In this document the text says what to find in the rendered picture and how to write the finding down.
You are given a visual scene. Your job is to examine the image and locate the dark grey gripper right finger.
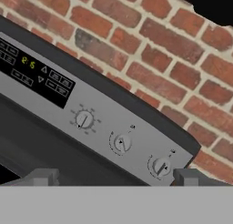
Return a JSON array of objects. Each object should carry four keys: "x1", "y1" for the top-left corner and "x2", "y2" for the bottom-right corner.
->
[{"x1": 173, "y1": 168, "x2": 229, "y2": 187}]

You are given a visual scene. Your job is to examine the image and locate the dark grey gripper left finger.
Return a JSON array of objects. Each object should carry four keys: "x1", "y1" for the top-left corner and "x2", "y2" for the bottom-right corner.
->
[{"x1": 3, "y1": 168, "x2": 60, "y2": 187}]

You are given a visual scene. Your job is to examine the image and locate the grey stove knob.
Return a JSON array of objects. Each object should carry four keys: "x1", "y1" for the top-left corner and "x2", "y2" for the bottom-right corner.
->
[
  {"x1": 114, "y1": 134, "x2": 133, "y2": 153},
  {"x1": 153, "y1": 156, "x2": 172, "y2": 177},
  {"x1": 75, "y1": 109, "x2": 94, "y2": 129}
]

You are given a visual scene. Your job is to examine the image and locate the grey stove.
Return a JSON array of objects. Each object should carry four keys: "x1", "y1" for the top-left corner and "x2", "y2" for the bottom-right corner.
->
[{"x1": 0, "y1": 15, "x2": 202, "y2": 187}]

